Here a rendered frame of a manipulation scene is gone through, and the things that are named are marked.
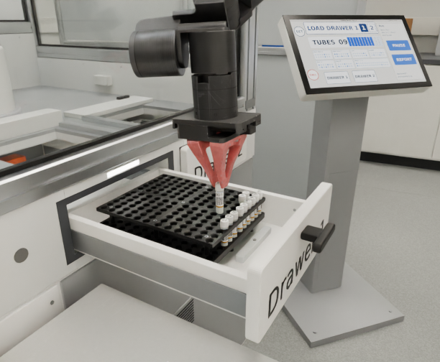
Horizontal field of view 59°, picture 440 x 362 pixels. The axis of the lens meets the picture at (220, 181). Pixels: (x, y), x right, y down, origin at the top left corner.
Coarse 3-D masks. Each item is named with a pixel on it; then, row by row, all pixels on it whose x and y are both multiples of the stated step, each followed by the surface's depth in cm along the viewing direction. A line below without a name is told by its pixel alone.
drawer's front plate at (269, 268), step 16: (320, 192) 62; (304, 208) 57; (320, 208) 61; (288, 224) 52; (304, 224) 55; (320, 224) 64; (272, 240) 49; (288, 240) 50; (304, 240) 57; (256, 256) 45; (272, 256) 45; (288, 256) 51; (304, 256) 59; (256, 272) 43; (272, 272) 46; (288, 272) 53; (256, 288) 44; (272, 288) 48; (256, 304) 45; (272, 304) 49; (256, 320) 46; (272, 320) 50; (256, 336) 46
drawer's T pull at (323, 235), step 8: (328, 224) 56; (304, 232) 54; (312, 232) 54; (320, 232) 54; (328, 232) 54; (312, 240) 53; (320, 240) 52; (328, 240) 53; (312, 248) 51; (320, 248) 50
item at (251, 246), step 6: (264, 228) 67; (270, 228) 68; (258, 234) 65; (264, 234) 66; (252, 240) 64; (258, 240) 64; (264, 240) 66; (246, 246) 62; (252, 246) 62; (240, 252) 60; (246, 252) 60; (252, 252) 62; (240, 258) 59; (246, 258) 60
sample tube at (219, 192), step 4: (216, 184) 53; (216, 188) 54; (220, 188) 54; (216, 192) 54; (220, 192) 54; (216, 196) 54; (220, 196) 54; (216, 200) 55; (220, 200) 54; (216, 204) 55; (220, 204) 55; (216, 208) 55; (220, 208) 55; (216, 212) 55; (220, 212) 55
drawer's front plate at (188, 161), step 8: (184, 152) 83; (192, 152) 85; (208, 152) 91; (240, 152) 106; (184, 160) 84; (192, 160) 86; (240, 160) 107; (184, 168) 85; (192, 168) 86; (200, 168) 89; (200, 176) 90
